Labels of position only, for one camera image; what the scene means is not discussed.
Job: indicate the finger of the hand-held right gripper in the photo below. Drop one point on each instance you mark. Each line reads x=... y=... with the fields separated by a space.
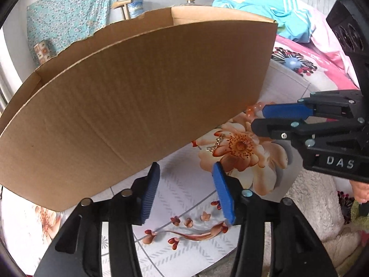
x=285 y=110
x=271 y=128

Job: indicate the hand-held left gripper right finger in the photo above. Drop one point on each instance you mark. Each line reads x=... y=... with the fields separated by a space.
x=223 y=193

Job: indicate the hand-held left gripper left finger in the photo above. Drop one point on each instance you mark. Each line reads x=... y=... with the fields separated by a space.
x=150 y=192

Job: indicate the brown cardboard box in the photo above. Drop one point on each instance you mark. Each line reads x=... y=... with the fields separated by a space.
x=144 y=92

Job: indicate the person's right hand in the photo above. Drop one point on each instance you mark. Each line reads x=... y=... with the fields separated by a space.
x=361 y=192

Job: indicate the floral bed sheet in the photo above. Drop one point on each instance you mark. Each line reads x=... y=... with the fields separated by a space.
x=178 y=184

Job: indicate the pink blanket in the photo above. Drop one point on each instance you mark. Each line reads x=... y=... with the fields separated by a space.
x=320 y=60

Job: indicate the white fluffy blanket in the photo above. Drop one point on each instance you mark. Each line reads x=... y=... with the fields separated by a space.
x=317 y=207

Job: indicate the light blue quilt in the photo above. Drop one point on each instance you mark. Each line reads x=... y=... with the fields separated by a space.
x=259 y=8

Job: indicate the small figurine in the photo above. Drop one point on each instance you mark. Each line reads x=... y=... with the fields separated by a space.
x=189 y=0

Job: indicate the orange patterned rolled mat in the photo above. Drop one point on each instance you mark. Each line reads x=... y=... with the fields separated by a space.
x=43 y=52

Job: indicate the wooden stand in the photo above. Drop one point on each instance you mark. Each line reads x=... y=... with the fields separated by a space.
x=122 y=5

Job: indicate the teal floral wall cloth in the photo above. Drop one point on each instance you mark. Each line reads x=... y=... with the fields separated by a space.
x=72 y=14

